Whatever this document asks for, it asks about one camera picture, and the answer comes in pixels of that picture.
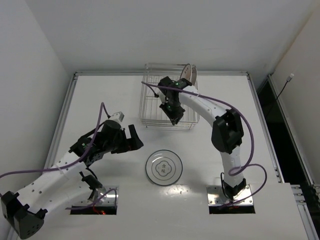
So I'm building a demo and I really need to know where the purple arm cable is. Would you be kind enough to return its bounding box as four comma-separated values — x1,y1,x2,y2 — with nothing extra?
0,102,119,210
141,81,268,210

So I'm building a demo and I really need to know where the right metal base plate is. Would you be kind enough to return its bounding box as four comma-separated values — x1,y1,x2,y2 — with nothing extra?
206,185,254,207

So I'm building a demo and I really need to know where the white plate with centre emblem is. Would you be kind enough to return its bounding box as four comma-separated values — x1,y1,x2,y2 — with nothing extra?
145,149,183,187

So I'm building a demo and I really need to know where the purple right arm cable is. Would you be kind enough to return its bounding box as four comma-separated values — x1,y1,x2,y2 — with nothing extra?
141,81,268,210

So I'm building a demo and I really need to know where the black wall cable with plug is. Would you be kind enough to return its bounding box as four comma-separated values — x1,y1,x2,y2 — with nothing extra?
275,72,295,101

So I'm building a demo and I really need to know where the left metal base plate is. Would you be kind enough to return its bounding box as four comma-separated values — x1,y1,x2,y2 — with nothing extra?
72,185,119,207

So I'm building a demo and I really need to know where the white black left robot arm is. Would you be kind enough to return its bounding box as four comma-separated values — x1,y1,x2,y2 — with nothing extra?
0,118,144,240

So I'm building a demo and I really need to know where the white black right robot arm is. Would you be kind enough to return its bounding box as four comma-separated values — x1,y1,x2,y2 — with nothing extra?
157,76,246,200

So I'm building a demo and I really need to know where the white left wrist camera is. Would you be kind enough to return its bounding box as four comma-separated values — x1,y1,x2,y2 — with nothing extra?
109,111,125,125

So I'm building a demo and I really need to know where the metal base plate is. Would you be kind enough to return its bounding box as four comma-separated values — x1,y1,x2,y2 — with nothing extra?
72,185,119,207
206,185,254,207

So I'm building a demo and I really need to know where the orange sunburst plate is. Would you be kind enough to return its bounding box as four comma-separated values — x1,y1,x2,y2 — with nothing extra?
179,63,193,82

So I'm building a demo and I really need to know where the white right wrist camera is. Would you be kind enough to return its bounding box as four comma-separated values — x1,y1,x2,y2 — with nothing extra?
157,91,168,105

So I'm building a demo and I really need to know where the aluminium table frame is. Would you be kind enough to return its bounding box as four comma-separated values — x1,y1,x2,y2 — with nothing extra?
32,70,318,240

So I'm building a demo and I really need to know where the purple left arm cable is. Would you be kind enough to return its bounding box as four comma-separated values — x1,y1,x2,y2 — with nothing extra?
0,102,119,210

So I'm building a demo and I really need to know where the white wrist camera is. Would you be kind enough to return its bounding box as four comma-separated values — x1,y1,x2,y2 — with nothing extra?
157,91,168,105
109,111,125,125

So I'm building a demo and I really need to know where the metal wire dish rack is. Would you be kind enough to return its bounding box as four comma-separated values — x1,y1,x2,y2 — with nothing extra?
139,63,200,131

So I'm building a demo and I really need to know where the green rim lettered plate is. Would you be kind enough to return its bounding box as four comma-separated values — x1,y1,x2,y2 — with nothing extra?
190,64,198,86

